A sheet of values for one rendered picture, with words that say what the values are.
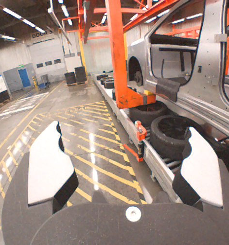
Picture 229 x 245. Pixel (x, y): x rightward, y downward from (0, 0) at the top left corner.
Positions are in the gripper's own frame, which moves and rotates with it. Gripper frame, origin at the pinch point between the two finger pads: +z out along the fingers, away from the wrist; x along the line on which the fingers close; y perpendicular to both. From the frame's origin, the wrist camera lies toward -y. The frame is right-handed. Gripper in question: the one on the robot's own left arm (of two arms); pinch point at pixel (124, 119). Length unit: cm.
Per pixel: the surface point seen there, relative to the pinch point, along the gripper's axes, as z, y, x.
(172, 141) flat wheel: 76, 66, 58
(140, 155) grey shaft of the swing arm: 92, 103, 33
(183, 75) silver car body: 191, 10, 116
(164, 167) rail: 54, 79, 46
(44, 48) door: 1080, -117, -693
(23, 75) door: 1008, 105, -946
